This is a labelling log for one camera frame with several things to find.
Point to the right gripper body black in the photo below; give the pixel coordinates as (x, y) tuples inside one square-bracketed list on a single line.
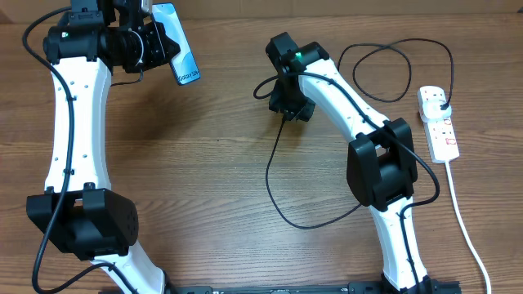
[(293, 104)]

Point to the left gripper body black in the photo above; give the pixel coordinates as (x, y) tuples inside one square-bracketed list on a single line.
[(144, 51)]

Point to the Samsung Galaxy smartphone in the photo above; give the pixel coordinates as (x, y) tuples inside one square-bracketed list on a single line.
[(183, 63)]

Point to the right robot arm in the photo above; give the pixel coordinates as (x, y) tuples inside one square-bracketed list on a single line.
[(381, 161)]

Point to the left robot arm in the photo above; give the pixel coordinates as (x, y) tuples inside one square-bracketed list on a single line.
[(78, 212)]

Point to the white charger plug adapter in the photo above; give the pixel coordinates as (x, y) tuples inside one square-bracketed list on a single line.
[(432, 111)]

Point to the white power strip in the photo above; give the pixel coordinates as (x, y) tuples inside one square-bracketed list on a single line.
[(441, 139)]

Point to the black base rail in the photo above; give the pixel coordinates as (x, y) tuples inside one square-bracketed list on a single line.
[(431, 286)]

